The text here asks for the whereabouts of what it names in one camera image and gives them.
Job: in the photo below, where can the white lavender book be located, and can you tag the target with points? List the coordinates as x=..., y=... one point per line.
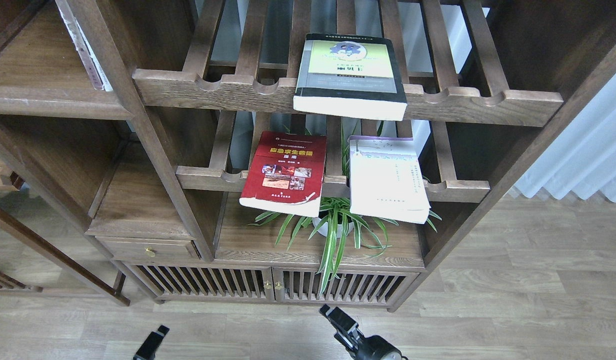
x=385, y=179

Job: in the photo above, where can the dark wooden bookshelf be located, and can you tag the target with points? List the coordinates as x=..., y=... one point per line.
x=149, y=164

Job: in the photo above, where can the white curtain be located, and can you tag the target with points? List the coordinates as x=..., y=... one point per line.
x=582, y=160

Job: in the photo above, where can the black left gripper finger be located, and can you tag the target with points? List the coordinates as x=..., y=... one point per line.
x=147, y=350

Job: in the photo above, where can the brass drawer knob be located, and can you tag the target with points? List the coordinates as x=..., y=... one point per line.
x=150, y=252

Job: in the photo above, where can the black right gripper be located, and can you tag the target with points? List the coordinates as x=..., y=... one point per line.
x=357, y=345

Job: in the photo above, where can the black and yellow book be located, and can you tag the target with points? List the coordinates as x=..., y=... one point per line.
x=350, y=76

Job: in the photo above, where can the worn upright book spine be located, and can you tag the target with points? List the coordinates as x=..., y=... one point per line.
x=90, y=62

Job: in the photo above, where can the red cover book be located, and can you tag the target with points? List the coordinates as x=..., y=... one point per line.
x=286, y=174

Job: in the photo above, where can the green spider plant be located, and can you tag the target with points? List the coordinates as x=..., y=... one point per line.
x=335, y=221

